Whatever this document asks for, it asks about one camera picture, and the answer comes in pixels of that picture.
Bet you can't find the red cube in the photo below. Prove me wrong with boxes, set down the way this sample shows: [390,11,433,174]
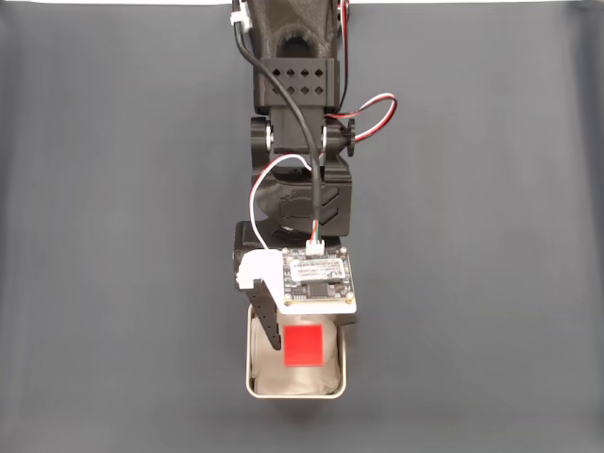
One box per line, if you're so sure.
[282,324,325,367]

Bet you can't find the white crumpled cloth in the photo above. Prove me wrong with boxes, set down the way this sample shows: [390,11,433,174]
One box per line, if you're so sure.
[250,315,342,395]

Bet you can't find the red white servo cable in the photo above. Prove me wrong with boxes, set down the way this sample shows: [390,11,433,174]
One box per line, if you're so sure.
[329,0,399,143]
[248,153,316,250]

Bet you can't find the dark grey table mat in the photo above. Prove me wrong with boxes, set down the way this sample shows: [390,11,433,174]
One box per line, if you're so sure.
[0,3,604,453]

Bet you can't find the black camera cable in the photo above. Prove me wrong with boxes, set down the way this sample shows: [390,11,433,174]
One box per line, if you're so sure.
[230,0,327,257]

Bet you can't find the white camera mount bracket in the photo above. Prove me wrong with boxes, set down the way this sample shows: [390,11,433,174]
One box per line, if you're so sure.
[235,248,359,315]

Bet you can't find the square metal box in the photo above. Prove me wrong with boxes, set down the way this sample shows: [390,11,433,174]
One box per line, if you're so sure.
[243,304,348,401]

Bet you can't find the bare camera circuit board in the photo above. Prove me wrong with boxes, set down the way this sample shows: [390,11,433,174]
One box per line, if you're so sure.
[281,244,356,306]

